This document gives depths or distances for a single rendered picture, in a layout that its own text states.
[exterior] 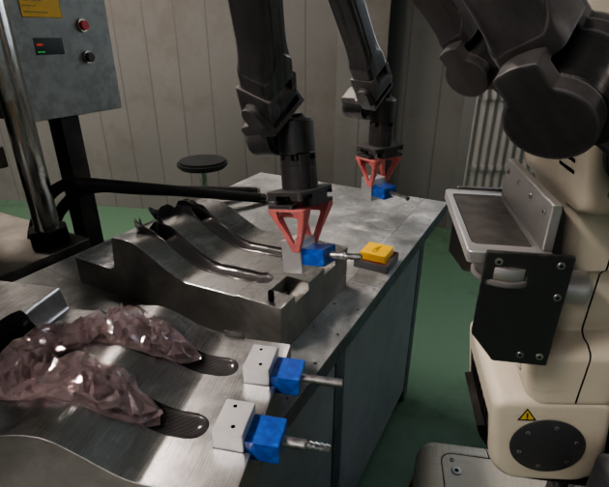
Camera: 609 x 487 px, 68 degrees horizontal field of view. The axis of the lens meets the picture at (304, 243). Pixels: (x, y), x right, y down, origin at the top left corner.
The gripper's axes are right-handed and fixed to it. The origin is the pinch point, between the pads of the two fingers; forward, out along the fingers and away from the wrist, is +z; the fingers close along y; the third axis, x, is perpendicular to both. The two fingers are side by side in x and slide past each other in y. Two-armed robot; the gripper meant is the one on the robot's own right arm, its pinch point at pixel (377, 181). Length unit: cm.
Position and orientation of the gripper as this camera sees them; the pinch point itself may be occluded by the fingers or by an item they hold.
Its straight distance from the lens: 114.4
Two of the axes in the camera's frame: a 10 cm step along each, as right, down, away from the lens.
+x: 6.2, 3.4, -7.1
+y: -7.9, 2.6, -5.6
